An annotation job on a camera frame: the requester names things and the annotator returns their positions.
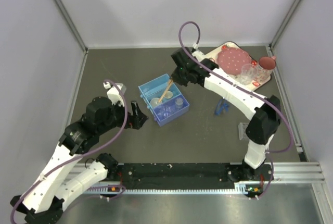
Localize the strawberry pattern tray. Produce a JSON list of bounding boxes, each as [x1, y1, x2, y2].
[[205, 42, 272, 91]]

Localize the clear acrylic test tube rack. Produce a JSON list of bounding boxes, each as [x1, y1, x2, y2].
[[238, 122, 249, 141]]

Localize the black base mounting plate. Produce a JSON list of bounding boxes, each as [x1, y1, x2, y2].
[[113, 163, 273, 190]]

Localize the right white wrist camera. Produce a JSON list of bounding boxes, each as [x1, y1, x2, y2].
[[191, 43, 205, 62]]

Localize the pink strawberry mug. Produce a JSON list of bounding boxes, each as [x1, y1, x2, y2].
[[254, 56, 276, 83]]

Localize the wooden tongs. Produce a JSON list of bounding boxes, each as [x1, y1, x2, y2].
[[159, 79, 173, 101]]

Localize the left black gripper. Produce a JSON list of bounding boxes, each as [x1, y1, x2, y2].
[[98, 98, 148, 134]]

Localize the light blue drawer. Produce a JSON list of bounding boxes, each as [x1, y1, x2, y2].
[[138, 74, 170, 98], [143, 83, 181, 109]]

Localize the white slotted cable duct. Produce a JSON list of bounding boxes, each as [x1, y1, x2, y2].
[[85, 181, 263, 195]]

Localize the purple drawer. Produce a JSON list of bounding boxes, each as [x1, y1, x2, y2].
[[152, 94, 189, 127]]

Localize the white evaporating dish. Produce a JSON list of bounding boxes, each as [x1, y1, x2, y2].
[[150, 97, 162, 108]]

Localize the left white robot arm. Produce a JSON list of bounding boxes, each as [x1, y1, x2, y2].
[[10, 97, 148, 223]]

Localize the clear drinking glass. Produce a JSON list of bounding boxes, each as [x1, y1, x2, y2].
[[239, 64, 258, 85]]

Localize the small white crucible cup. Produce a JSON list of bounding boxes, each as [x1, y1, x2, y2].
[[164, 91, 173, 99]]

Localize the clear glass dish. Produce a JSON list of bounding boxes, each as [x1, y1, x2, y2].
[[156, 105, 174, 120]]

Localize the pink dotted plate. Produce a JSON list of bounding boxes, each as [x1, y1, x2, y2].
[[216, 47, 252, 76]]

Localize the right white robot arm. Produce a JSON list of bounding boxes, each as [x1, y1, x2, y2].
[[171, 47, 281, 180]]

